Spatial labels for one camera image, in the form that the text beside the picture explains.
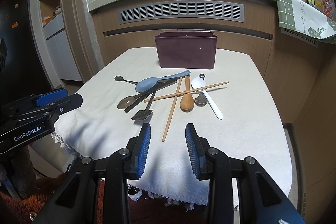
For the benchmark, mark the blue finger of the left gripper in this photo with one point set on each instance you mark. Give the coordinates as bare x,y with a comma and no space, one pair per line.
45,99

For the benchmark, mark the blue plastic spoon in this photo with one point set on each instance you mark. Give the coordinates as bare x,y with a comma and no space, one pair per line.
148,83

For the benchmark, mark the shovel shaped steel spoon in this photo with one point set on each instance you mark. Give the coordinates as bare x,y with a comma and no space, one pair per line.
144,114

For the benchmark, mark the maroon plastic utensil holder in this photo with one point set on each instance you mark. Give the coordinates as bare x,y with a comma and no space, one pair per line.
186,49

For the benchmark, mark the grey ventilation grille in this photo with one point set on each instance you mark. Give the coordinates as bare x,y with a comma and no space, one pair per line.
183,9

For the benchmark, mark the smiley handle steel spoon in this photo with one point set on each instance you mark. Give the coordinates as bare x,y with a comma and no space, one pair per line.
200,100

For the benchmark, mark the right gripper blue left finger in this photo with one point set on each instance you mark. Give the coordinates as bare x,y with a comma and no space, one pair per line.
139,147

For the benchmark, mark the white plastic spoon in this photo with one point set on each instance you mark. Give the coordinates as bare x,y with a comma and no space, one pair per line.
197,83

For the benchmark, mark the wooden spoon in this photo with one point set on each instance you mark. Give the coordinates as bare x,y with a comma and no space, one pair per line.
187,101

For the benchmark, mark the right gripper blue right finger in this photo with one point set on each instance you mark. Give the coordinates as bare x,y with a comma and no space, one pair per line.
197,147

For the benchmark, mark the white tablecloth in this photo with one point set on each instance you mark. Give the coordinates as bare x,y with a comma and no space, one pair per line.
251,125

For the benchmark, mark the red snack jar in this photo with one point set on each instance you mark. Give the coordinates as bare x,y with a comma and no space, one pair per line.
328,8

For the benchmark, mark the green checked towel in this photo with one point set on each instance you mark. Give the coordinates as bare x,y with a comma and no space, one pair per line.
303,19

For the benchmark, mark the wooden chopstick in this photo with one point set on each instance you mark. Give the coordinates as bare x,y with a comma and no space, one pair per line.
171,111
190,91

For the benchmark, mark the small black spoon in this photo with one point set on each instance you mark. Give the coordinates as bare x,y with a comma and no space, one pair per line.
121,79

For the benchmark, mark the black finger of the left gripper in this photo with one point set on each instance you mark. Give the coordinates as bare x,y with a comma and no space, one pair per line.
68,103

